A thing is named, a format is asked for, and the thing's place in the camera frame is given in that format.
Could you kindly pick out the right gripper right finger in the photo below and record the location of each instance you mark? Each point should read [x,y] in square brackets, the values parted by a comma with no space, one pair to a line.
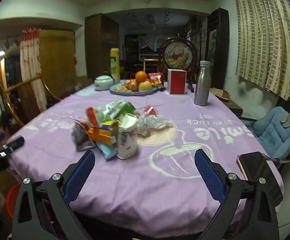
[258,220]

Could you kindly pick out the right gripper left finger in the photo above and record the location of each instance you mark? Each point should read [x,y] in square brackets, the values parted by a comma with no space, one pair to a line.
[42,208]

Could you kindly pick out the dark foil snack bag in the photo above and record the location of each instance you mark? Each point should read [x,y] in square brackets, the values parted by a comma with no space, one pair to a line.
[80,137]

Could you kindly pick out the light blue face mask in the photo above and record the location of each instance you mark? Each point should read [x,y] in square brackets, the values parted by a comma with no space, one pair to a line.
[107,151]

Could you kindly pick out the white plastic bag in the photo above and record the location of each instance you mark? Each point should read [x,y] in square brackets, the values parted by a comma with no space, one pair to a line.
[149,122]

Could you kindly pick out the clear cup with red wrapper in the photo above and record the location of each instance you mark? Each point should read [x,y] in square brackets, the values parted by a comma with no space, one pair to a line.
[150,110]

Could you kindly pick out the green white tissue pack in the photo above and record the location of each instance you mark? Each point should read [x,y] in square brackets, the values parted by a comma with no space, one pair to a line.
[116,109]

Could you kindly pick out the red plastic trash basket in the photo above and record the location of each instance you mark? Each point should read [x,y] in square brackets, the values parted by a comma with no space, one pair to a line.
[12,198]

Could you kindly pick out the black smartphone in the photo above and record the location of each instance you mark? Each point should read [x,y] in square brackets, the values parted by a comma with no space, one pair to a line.
[254,167]

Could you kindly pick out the wooden round-back armchair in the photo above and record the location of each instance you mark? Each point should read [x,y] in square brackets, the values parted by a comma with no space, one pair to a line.
[19,99]

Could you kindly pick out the blue cushioned chair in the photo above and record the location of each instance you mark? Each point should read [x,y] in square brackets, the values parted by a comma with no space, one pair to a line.
[272,132]

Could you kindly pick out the purple printed tablecloth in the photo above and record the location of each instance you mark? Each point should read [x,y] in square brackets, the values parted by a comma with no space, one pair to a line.
[158,192]

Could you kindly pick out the stainless steel bottle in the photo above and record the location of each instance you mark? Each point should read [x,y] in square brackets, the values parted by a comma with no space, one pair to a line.
[203,84]

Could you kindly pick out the white ceramic lidded jar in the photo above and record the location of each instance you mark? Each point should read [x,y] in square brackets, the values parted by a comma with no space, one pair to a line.
[103,82]

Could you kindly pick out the blue oval fruit plate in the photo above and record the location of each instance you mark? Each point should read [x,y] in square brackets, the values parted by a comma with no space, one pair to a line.
[122,89]

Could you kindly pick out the red and white box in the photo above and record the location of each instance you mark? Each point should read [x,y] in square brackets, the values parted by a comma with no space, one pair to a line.
[176,81]

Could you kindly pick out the wrapped pastry in plate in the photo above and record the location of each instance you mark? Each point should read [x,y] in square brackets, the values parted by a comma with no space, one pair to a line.
[132,84]

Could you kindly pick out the yellow green carton box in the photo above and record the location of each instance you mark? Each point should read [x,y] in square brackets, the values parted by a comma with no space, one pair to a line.
[115,67]

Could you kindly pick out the yellow-red apple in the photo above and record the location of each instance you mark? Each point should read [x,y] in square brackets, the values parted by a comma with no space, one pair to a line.
[144,86]

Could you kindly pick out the red snack packet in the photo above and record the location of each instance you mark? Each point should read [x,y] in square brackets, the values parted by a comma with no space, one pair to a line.
[157,79]

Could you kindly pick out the orange fruit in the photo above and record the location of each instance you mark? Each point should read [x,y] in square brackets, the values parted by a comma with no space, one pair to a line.
[141,76]

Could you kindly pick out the round framed fruit picture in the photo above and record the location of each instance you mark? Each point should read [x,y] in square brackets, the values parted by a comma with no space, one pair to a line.
[178,53]

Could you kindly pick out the beige checkered curtain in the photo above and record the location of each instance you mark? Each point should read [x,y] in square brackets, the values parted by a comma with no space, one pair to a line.
[264,44]

